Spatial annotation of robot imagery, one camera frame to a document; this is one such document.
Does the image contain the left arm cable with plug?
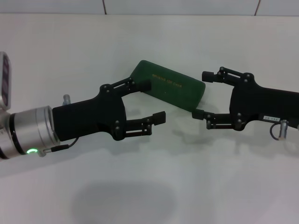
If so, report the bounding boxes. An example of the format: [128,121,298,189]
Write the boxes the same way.
[39,137,79,158]

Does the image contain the arm cable with plug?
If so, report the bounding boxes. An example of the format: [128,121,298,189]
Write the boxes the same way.
[270,119,291,141]
[39,137,79,158]

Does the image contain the right arm cable with plug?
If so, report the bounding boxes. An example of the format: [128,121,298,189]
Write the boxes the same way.
[270,119,291,141]

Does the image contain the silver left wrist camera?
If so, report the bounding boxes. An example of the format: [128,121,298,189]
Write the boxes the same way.
[0,51,13,109]

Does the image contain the green glasses case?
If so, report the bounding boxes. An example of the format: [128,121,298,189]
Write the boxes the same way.
[129,60,206,112]

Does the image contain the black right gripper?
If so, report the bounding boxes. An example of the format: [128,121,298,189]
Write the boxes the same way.
[191,66,299,131]

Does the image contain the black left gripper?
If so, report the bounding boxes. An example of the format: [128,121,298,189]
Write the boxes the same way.
[52,78,167,142]

